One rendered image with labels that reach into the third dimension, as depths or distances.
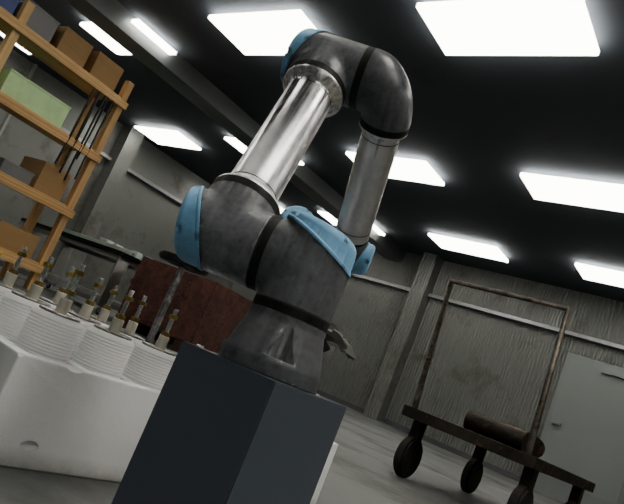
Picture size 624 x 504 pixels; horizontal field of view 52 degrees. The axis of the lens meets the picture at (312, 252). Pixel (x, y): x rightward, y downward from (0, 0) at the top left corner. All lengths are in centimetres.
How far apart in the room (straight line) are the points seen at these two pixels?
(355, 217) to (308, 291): 46
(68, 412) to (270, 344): 47
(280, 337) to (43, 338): 48
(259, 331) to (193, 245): 16
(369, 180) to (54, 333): 64
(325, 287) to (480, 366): 1052
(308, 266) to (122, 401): 52
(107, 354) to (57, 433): 16
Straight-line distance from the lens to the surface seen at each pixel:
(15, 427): 117
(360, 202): 128
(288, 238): 88
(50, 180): 720
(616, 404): 1072
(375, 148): 121
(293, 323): 86
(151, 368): 131
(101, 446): 126
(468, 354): 1148
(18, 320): 128
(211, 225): 90
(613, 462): 1062
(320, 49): 117
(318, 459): 93
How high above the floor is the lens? 33
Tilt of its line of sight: 10 degrees up
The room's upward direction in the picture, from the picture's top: 22 degrees clockwise
